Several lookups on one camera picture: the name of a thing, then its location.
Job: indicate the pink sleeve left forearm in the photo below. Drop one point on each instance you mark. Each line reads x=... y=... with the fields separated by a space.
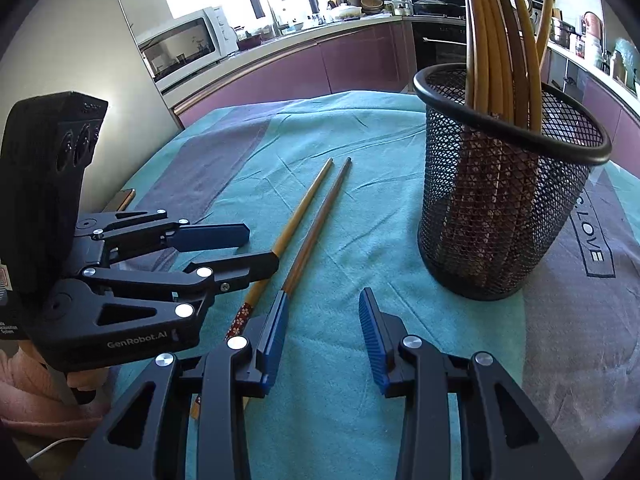
x=31 y=403

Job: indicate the black built-in oven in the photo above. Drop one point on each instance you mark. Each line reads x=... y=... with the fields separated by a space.
x=437 y=43

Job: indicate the left hand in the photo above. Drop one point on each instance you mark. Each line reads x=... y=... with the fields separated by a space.
x=68 y=384

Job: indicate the bamboo chopstick five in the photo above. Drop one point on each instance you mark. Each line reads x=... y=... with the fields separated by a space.
x=520 y=83

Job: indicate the kitchen faucet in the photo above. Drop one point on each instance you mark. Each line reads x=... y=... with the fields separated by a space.
x=280 y=19

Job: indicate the black camera box left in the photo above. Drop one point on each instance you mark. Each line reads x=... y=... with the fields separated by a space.
x=47 y=144

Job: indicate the black mesh cup holder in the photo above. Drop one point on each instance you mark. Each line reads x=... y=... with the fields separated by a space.
x=496 y=196

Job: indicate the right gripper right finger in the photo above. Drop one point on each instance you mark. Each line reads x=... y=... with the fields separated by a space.
x=502 y=434

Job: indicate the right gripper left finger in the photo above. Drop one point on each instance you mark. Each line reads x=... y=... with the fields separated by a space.
x=144 y=434

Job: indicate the grey refrigerator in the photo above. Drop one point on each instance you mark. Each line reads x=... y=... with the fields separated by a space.
x=86 y=46

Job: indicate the bamboo chopstick seven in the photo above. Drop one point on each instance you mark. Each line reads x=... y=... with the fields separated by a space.
x=500 y=73

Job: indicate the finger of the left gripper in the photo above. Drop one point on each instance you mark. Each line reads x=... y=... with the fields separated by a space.
x=197 y=238
x=234 y=273

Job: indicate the bamboo chopstick eight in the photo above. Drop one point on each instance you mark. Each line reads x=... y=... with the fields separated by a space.
x=480 y=52

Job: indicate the bamboo chopstick nine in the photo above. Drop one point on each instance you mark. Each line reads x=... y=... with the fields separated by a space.
x=470 y=56

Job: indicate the white microwave oven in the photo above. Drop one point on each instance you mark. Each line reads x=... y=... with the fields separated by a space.
x=183 y=46

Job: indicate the pink thermos jug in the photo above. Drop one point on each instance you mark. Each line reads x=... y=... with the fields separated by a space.
x=592 y=26

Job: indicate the teal purple tablecloth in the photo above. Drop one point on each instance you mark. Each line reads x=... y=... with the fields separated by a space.
x=569 y=337

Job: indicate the bamboo chopstick three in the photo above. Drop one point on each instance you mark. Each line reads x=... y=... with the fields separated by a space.
x=532 y=64

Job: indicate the steel stock pot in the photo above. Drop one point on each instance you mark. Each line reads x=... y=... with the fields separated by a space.
x=560 y=32

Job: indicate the bamboo chopstick two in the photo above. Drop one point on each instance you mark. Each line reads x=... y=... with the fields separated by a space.
x=251 y=299

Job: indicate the bamboo chopstick four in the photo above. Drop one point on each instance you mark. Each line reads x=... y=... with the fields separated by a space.
x=320 y=224

